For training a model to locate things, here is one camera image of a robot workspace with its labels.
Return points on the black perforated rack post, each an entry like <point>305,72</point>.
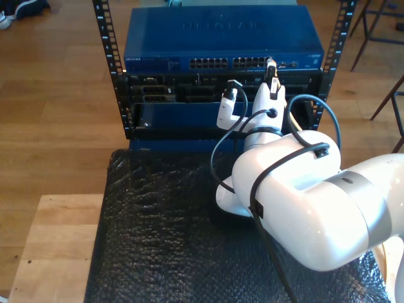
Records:
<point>107,31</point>
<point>341,25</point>

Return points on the blue rack base plate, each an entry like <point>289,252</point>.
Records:
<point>173,145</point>

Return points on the blue Netgear network switch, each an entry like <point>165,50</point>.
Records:
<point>205,38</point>

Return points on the small blue object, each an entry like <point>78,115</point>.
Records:
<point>392,5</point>

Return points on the white sneaker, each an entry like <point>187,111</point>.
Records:
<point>3,20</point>

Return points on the small grey object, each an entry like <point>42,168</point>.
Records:
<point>175,2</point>

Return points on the black bubble wrap mat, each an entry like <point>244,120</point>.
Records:
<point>158,252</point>

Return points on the dark blue sneaker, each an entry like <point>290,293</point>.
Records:
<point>31,8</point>

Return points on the dark metal stool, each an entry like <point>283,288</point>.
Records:
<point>383,40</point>
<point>386,99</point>

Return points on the black rack server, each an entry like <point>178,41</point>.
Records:
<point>189,82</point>

